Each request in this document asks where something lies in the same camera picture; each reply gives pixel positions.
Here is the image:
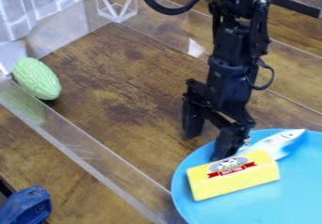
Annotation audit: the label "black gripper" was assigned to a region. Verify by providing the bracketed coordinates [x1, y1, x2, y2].
[183, 56, 256, 161]

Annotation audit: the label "blue oval tray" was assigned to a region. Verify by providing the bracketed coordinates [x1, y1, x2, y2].
[171, 131, 322, 224]

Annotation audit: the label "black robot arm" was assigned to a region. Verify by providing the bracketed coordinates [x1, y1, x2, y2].
[183, 0, 270, 161]

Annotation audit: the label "white toy fish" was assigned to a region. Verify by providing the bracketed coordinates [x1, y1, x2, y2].
[237, 129, 307, 160]

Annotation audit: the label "yellow butter block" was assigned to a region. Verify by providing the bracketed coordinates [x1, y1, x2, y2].
[185, 151, 280, 201]

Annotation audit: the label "clear acrylic front barrier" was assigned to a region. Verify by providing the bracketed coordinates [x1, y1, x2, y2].
[0, 76, 185, 224]

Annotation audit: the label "clear acrylic barrier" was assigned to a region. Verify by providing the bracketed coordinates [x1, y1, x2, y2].
[0, 76, 185, 224]
[124, 0, 322, 115]

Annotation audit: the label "clear acrylic back barrier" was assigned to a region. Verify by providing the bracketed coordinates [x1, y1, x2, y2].
[124, 0, 322, 115]

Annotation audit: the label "green bitter gourd toy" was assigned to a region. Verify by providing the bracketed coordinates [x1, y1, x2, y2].
[12, 57, 61, 100]

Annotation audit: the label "blue clamp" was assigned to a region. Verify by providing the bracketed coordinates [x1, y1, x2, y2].
[0, 185, 53, 224]

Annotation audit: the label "white patterned curtain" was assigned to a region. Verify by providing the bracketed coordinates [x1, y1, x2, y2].
[0, 0, 81, 45]

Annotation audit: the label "clear acrylic corner bracket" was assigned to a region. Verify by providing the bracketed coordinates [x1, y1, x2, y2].
[96, 0, 137, 23]

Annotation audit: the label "black cable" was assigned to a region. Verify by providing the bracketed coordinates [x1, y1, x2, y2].
[133, 0, 211, 17]

